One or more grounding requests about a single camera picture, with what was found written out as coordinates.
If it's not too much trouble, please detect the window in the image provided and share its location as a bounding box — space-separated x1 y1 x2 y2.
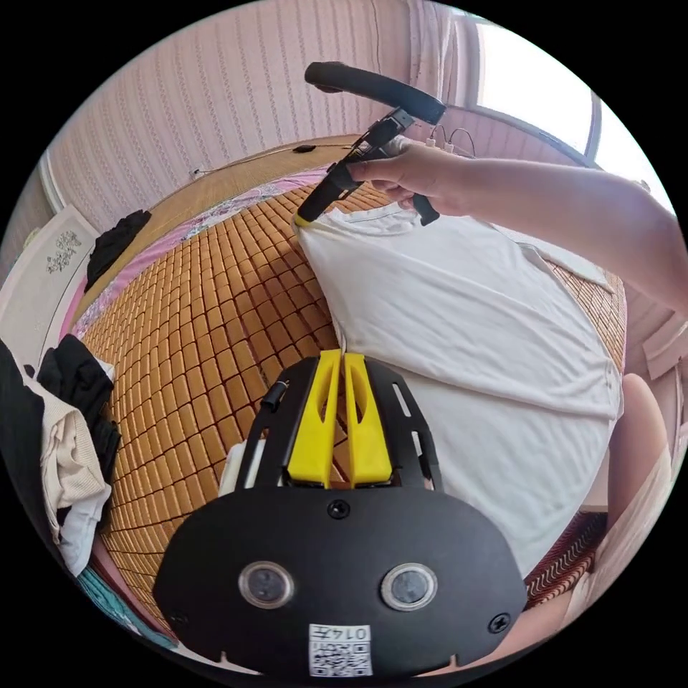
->
472 21 665 186

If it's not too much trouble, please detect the person's right forearm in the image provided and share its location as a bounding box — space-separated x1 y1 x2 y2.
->
464 156 688 319

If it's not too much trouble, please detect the pink curtain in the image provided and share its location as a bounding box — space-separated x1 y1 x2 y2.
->
407 0 480 106

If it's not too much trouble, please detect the white long sleeve shirt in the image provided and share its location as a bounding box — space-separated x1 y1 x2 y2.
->
292 206 628 577

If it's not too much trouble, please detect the person's right hand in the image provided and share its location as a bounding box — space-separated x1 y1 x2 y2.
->
345 141 486 215

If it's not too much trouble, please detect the black garment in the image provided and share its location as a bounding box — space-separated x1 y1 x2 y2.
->
84 210 153 292

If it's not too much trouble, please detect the pile of clothes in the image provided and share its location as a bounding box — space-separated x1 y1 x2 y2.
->
0 332 162 649

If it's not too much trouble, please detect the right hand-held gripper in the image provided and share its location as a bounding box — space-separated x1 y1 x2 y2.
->
293 106 441 228

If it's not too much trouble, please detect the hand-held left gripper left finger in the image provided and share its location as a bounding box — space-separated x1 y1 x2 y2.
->
287 348 342 489

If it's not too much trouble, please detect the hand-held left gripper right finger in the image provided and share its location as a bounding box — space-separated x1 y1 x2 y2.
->
343 353 394 489

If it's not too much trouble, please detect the bed with woven mat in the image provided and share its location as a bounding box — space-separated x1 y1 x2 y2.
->
68 134 631 649

